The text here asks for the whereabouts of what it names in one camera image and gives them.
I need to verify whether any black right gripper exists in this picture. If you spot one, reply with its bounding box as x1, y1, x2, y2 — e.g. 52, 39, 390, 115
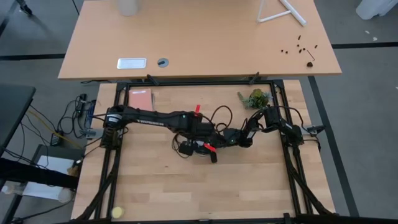
210, 129, 237, 164

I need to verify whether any potted succulent plant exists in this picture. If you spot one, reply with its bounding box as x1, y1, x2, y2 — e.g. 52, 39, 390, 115
236, 88, 274, 111

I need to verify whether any pink notebook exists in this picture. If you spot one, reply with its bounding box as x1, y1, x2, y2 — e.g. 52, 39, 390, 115
127, 88, 154, 112

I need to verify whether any black clamp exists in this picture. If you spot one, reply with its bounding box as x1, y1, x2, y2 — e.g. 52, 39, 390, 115
146, 73, 160, 86
248, 72, 261, 86

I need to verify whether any wooden desk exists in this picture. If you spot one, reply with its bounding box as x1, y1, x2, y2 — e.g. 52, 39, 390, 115
57, 0, 343, 81

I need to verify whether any white rectangular tray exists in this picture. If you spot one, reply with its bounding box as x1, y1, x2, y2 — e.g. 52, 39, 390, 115
116, 57, 147, 70

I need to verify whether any yellow round object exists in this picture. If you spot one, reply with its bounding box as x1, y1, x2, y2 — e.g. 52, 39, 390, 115
111, 205, 126, 220

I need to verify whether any black power adapter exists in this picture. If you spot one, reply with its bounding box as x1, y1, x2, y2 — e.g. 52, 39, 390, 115
50, 131, 62, 147

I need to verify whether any clear plastic cup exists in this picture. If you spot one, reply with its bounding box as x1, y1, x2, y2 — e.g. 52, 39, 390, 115
57, 187, 75, 203

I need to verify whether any white cylinder container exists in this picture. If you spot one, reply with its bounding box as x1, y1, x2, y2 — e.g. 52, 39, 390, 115
116, 0, 141, 17

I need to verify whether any white stand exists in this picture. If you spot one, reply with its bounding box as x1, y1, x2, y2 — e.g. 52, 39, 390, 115
256, 0, 308, 27

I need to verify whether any white box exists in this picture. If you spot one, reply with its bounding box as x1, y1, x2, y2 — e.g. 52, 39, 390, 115
22, 154, 79, 200

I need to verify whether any black beam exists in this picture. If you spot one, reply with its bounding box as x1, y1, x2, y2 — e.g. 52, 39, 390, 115
0, 157, 79, 190

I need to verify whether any black side desk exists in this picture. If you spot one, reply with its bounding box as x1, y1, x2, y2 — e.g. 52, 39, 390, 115
0, 83, 37, 156

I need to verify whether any clear plastic bottle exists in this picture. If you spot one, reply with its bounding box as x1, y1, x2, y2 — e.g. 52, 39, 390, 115
0, 181, 24, 196

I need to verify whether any white cloth object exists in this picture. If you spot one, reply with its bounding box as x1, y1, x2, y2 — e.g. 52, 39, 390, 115
355, 0, 398, 21

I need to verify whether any black stand leg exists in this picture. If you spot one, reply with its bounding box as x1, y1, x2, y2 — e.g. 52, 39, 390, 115
14, 0, 34, 17

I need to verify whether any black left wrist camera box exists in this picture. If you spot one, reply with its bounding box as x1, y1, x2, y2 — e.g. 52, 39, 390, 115
178, 141, 195, 157

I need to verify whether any black aluminium table frame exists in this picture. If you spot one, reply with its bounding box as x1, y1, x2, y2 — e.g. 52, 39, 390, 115
74, 78, 338, 224

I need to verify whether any black floor cable bundle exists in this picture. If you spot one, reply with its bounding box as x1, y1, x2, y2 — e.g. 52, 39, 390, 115
55, 92, 98, 147

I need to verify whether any yellow floor cable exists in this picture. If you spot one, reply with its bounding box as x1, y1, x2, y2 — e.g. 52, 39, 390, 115
27, 108, 82, 147

